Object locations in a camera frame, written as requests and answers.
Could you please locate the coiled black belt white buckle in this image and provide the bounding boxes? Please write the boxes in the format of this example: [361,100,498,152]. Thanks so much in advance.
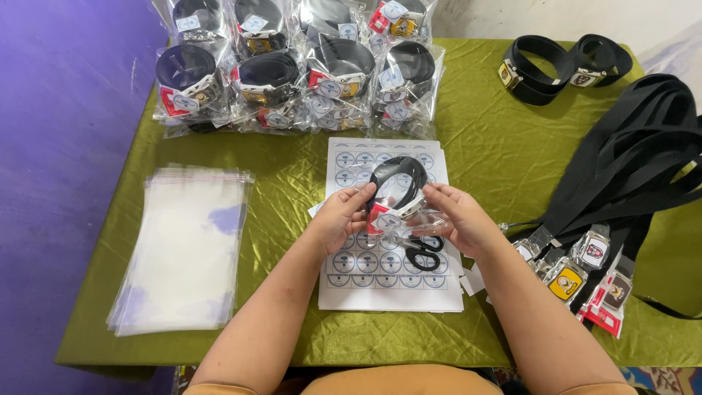
[567,34,634,89]

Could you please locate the green satin tablecloth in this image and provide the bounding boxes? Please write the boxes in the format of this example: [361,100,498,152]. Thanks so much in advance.
[55,38,702,368]

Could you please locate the person's orange shirt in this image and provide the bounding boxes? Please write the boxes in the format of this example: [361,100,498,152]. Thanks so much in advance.
[184,364,639,395]

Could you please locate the round sticker sheets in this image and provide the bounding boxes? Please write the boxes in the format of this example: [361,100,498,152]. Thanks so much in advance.
[318,137,465,313]

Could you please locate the bunch of loose black belts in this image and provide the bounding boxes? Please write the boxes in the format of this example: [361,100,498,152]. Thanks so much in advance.
[498,74,702,339]

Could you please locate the coiled black belt yellow buckle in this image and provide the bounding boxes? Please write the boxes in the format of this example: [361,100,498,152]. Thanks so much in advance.
[497,35,574,106]

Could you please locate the stack of clear plastic bags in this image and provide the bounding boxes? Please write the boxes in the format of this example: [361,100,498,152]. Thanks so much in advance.
[107,163,256,337]

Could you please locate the person's right hand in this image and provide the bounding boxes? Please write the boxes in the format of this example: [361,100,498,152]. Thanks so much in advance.
[421,183,498,262]

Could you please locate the single bagged black belt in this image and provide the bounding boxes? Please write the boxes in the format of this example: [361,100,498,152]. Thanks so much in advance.
[365,156,454,238]

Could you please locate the black scissors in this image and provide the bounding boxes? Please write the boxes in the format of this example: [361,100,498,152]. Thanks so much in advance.
[392,233,446,272]

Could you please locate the white paper scraps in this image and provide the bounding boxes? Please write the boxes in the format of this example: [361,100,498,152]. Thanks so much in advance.
[460,263,487,297]

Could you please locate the pile of packed belt bags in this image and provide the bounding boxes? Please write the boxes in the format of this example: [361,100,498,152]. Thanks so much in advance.
[151,0,446,139]

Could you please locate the person's left hand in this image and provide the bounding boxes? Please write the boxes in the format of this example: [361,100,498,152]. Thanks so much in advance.
[307,182,380,259]

